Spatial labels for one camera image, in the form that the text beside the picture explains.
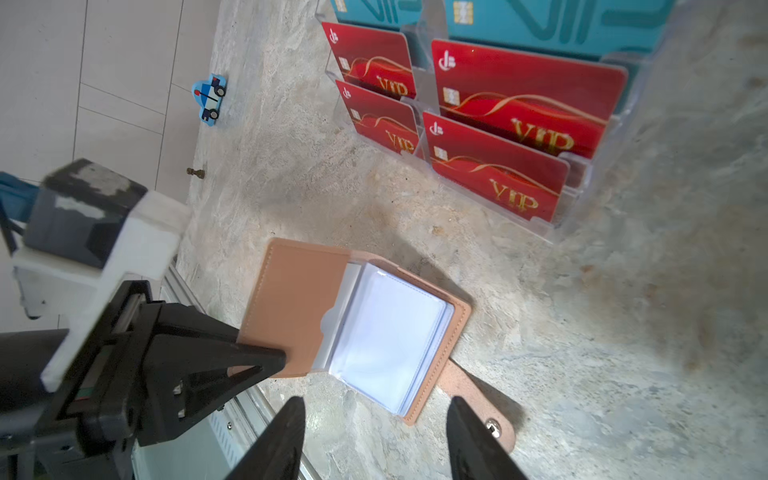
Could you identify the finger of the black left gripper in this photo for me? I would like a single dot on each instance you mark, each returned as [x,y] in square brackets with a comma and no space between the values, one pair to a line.
[192,366]

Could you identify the clear acrylic card stand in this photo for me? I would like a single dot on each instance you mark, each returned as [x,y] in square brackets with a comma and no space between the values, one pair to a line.
[585,174]

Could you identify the teal vip card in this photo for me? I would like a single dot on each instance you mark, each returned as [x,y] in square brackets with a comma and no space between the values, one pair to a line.
[580,28]
[389,14]

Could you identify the teal VIP card left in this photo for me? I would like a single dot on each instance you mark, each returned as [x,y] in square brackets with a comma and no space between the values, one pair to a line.
[389,14]

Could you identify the blue toy car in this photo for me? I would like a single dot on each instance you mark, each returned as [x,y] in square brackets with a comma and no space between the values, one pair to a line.
[208,95]

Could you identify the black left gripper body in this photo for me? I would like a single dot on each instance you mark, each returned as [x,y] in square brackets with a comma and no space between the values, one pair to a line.
[85,428]

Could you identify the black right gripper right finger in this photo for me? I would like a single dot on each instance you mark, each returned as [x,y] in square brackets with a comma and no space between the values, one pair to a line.
[474,453]

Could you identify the teal VIP card right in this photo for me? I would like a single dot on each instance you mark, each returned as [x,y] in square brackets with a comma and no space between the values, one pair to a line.
[580,28]

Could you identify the tan leather card holder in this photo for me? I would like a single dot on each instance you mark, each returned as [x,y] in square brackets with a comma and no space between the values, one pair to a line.
[379,329]

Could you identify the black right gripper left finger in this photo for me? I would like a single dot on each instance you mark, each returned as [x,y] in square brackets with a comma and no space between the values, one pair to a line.
[277,452]

